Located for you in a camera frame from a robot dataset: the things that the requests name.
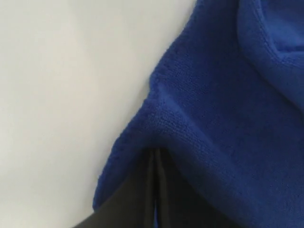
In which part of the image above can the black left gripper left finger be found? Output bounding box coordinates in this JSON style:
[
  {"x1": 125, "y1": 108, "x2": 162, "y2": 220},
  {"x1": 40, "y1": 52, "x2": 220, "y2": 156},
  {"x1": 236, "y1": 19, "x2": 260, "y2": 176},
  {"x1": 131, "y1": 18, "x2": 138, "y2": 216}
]
[{"x1": 76, "y1": 151, "x2": 155, "y2": 228}]

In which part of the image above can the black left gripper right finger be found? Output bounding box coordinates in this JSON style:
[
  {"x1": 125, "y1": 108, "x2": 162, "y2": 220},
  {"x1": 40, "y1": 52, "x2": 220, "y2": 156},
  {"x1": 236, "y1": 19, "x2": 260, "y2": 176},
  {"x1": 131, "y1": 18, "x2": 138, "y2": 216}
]
[{"x1": 154, "y1": 151, "x2": 214, "y2": 228}]

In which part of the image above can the blue terry towel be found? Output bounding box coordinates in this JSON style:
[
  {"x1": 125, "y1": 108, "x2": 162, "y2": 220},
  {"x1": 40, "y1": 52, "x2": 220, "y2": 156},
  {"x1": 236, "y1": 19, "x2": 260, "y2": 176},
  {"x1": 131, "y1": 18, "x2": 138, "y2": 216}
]
[{"x1": 93, "y1": 0, "x2": 304, "y2": 228}]

